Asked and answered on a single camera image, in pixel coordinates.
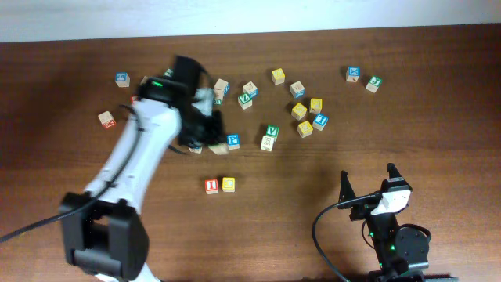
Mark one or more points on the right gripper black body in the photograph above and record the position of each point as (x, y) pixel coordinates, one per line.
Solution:
(365, 207)

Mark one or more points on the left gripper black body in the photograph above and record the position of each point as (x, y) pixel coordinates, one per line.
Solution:
(196, 126)

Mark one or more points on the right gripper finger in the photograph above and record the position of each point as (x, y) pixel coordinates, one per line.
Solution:
(394, 175)
(346, 191)

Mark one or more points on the red I block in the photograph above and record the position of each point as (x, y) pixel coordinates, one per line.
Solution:
(211, 186)

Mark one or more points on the yellow C block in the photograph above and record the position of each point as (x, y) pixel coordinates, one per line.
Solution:
(228, 184)

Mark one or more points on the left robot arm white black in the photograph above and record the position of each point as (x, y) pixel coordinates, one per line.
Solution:
(103, 234)

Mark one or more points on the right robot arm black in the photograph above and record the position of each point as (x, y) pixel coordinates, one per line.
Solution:
(401, 249)

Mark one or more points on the green R block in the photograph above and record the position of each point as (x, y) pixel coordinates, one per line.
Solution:
(196, 150)

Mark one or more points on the blue H block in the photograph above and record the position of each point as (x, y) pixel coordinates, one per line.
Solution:
(219, 148)

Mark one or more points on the blue P block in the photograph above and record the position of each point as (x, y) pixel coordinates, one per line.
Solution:
(233, 142)

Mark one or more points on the wooden block green side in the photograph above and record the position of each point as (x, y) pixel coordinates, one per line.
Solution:
(218, 97)

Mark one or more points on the green Z block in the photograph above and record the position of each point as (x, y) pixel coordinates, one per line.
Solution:
(245, 101)

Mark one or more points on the green L block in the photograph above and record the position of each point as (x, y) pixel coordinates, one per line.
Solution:
(168, 73)

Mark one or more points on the plain wooden block top left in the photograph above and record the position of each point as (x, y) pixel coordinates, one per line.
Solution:
(144, 80)

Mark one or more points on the white wooden X block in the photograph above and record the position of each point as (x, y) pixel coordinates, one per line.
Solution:
(267, 143)

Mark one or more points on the blue I block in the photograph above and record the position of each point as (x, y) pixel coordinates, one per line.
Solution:
(319, 122)

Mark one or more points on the yellow E block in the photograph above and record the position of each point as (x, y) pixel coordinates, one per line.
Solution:
(305, 129)

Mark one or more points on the green V block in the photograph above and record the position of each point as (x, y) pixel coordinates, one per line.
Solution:
(272, 132)

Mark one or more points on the blue S block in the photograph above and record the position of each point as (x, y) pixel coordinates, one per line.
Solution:
(122, 79)

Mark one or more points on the wooden block red side left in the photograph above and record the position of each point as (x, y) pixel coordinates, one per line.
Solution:
(106, 119)

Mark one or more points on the green J block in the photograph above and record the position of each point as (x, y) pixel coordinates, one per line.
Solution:
(374, 83)

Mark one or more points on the yellow block right cluster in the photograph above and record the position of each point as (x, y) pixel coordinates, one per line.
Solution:
(316, 105)

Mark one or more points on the yellow S block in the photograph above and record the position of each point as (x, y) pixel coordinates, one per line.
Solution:
(299, 111)

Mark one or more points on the yellow block top centre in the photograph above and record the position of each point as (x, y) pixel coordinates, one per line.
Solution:
(278, 76)

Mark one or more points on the blue X block far right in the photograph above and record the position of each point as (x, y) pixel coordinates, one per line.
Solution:
(352, 74)

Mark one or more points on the wooden block blue D side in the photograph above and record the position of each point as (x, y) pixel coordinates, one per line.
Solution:
(297, 89)

